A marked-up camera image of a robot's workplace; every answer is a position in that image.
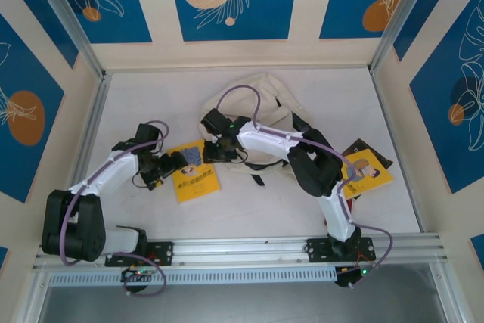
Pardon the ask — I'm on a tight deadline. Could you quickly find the yellow book blue-haired figure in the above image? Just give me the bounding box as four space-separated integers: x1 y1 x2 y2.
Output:
172 139 222 205

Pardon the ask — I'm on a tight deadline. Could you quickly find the cream canvas backpack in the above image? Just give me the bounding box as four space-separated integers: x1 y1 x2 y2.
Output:
199 72 330 188

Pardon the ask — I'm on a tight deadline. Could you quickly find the black book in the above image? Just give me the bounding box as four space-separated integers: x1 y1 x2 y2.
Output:
342 138 394 169

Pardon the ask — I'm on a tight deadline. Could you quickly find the yellow book with man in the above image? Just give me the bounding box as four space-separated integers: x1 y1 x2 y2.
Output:
340 148 394 200

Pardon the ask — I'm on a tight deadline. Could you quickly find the grey metal shelf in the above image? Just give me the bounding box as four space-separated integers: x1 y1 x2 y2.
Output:
37 262 455 323

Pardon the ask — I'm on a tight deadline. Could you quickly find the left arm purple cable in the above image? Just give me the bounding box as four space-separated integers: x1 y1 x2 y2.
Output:
60 120 169 297

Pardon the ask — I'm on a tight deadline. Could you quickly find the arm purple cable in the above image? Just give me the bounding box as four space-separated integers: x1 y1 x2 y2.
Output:
60 120 169 297
215 84 394 289

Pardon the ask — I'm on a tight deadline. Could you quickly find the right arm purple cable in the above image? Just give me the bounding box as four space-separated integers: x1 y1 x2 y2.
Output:
215 84 394 289

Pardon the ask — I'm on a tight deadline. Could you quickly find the aluminium table side rail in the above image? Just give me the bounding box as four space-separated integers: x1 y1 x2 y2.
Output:
56 71 113 241
368 69 427 233

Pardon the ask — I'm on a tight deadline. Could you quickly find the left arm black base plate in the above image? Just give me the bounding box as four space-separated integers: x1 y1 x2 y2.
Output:
104 241 175 267

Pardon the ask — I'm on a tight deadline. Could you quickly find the aluminium mounting rail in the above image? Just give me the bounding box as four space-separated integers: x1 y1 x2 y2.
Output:
32 234 449 269

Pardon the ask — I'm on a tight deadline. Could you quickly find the slotted grey cable duct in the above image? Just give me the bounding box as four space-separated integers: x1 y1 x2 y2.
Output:
48 266 338 287

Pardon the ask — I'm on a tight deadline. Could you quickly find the aluminium frame post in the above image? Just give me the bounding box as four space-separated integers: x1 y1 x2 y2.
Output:
26 0 107 82
368 0 442 74

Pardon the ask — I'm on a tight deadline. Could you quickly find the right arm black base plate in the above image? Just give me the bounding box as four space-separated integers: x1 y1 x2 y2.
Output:
306 238 377 263

